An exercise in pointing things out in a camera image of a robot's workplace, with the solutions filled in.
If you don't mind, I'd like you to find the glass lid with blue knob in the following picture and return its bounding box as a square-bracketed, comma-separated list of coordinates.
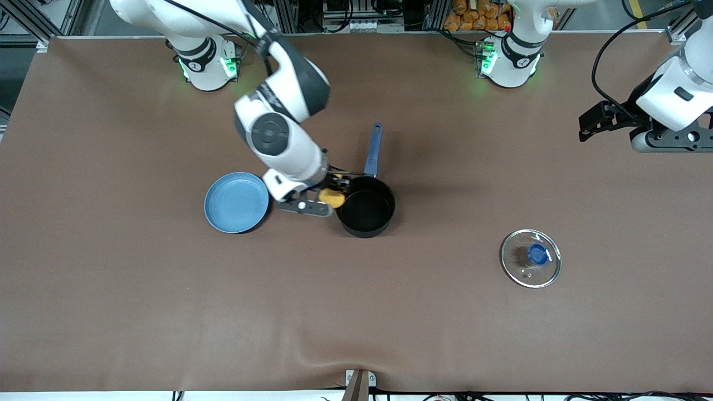
[500, 229, 562, 288]

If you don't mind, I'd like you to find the blue round plate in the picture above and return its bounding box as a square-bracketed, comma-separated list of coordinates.
[204, 172, 271, 234]

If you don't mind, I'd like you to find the brown table mat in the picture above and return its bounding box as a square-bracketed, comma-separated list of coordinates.
[0, 31, 713, 394]

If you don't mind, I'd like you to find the bag of orange snacks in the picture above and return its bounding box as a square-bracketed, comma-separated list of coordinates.
[444, 0, 512, 32]

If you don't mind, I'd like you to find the white electronics rack unit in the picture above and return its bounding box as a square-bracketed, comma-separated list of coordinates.
[322, 0, 406, 33]

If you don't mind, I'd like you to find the metal table clamp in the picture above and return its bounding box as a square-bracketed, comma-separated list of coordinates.
[344, 369, 377, 401]

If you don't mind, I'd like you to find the black pot with blue handle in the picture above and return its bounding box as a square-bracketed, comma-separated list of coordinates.
[335, 123, 397, 239]

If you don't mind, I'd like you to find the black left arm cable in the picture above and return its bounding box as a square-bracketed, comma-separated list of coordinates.
[591, 0, 697, 113]

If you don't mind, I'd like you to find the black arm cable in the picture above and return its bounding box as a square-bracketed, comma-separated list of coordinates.
[591, 0, 697, 113]
[167, 0, 279, 76]

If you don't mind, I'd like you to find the aluminium corner frame rail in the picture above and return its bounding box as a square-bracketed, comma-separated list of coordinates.
[666, 0, 697, 44]

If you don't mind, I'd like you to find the aluminium frame post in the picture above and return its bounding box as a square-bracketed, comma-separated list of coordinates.
[273, 0, 299, 33]

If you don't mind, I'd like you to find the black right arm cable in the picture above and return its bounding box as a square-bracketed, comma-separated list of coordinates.
[167, 0, 279, 76]

